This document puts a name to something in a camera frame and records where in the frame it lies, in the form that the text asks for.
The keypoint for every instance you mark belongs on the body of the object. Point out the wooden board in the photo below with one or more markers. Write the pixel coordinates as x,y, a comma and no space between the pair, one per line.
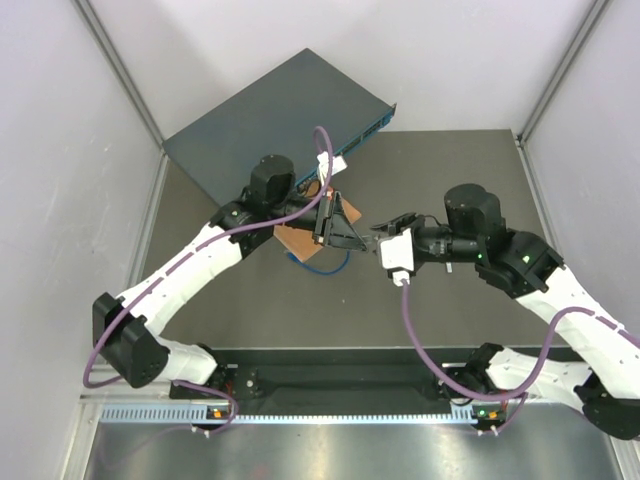
299,242

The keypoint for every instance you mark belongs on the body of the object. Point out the aluminium frame rail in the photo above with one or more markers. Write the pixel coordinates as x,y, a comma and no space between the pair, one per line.
121,391

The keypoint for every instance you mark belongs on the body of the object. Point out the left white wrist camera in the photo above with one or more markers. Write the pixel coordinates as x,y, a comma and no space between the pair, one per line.
329,167

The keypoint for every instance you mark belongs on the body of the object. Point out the dark blue network switch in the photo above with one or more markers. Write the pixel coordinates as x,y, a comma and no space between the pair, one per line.
277,114

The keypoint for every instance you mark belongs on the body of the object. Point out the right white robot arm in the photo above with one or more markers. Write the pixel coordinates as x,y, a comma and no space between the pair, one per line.
588,361

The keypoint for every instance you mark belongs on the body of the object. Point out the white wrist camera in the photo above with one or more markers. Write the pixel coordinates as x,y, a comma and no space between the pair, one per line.
397,258
329,167

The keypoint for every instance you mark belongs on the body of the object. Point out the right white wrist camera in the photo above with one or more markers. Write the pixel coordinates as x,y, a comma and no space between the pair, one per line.
397,258

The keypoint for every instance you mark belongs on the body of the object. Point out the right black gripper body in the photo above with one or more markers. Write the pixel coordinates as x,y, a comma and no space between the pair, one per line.
416,226

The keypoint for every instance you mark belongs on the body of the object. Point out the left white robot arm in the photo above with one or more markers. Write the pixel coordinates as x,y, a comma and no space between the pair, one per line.
127,327

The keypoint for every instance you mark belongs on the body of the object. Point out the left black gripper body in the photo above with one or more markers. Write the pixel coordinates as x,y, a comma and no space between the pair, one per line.
323,225

